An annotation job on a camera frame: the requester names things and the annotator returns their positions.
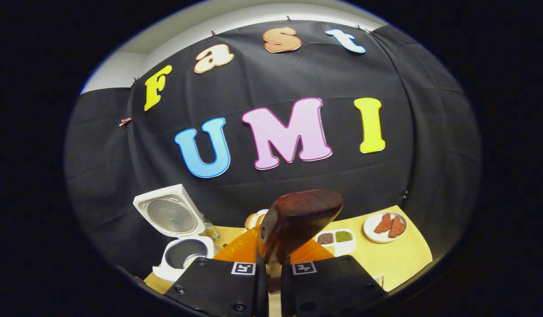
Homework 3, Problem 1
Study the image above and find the brown meat piece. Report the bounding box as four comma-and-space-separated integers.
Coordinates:
388, 216, 406, 239
374, 213, 392, 234

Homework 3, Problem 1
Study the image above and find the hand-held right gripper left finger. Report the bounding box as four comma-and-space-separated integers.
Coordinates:
164, 227, 268, 317

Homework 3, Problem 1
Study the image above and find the round white plate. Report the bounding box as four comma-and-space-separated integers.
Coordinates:
363, 211, 407, 243

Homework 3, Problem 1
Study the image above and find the dark wooden spoon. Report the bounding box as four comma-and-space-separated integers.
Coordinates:
257, 189, 344, 293

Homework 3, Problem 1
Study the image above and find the white rice cooker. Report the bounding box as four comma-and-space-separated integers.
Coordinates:
133, 184, 216, 282

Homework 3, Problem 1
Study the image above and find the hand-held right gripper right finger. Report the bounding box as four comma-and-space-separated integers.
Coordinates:
280, 238, 389, 317

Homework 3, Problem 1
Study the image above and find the white divided dish of beans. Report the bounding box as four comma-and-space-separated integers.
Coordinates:
315, 228, 357, 257

